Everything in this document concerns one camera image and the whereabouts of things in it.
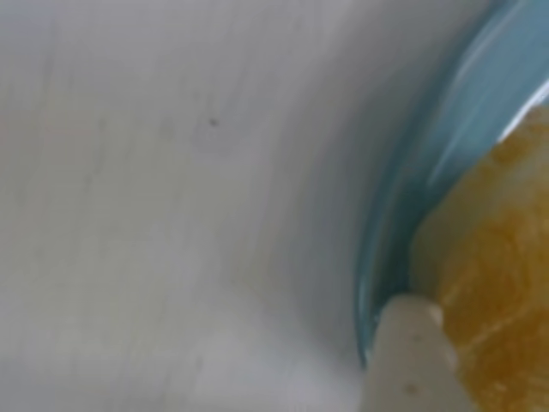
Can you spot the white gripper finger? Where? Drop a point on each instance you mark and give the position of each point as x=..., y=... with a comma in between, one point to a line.
x=407, y=369

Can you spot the yellow egg sushi piece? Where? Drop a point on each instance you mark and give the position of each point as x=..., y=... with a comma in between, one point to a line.
x=493, y=257

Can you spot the blue round dish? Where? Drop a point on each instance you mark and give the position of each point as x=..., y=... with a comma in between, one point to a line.
x=463, y=129

